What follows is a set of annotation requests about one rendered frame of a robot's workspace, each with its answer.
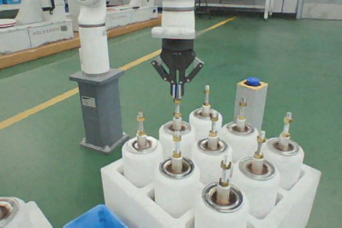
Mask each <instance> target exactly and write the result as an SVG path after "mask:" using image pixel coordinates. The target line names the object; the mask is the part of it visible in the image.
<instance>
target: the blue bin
mask: <svg viewBox="0 0 342 228"><path fill-rule="evenodd" d="M63 228H129V227H128V226H127V225H126V224H125V223H124V222H122V221H121V220H120V219H119V218H118V217H117V216H116V215H115V214H114V213H113V212H112V211H111V210H110V209H109V208H108V207H107V206H105V205H97V206H96V207H94V208H93V209H90V210H89V211H87V212H86V213H84V214H83V215H81V216H79V217H78V218H75V219H74V220H72V221H71V222H69V223H68V224H67V225H65V226H63Z"/></svg>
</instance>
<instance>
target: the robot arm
mask: <svg viewBox="0 0 342 228"><path fill-rule="evenodd" d="M74 1H75V2H76V3H78V4H80V15H79V17H78V18H77V24H78V29H79V40H80V43H81V47H80V49H79V56H80V60H81V72H82V73H83V74H84V75H85V76H89V77H100V76H104V75H108V74H109V73H110V65H109V59H108V43H107V36H106V15H107V12H106V0H74ZM162 10H163V11H162V20H161V27H154V28H153V29H152V37H157V38H162V50H161V53H160V56H159V57H157V58H155V59H154V60H153V61H152V62H151V64H152V65H153V66H154V68H155V69H156V71H157V72H158V74H159V75H160V76H161V78H162V79H163V80H164V81H165V82H166V81H167V82H170V84H171V85H170V94H171V96H173V98H176V91H177V82H176V70H179V84H178V98H182V96H183V95H184V83H186V82H191V81H192V79H193V78H194V77H195V75H197V73H198V72H199V71H200V70H201V69H202V68H203V66H204V61H202V60H201V61H200V60H199V59H198V58H196V54H195V52H194V38H195V30H194V0H162ZM162 61H163V62H164V63H165V65H166V67H168V69H169V75H168V72H167V71H166V70H165V69H164V67H163V65H162V64H163V62H162ZM193 61H194V65H193V66H194V69H193V70H192V71H191V72H190V73H189V75H187V76H186V77H185V72H186V69H187V68H188V67H189V65H191V63H192V62H193Z"/></svg>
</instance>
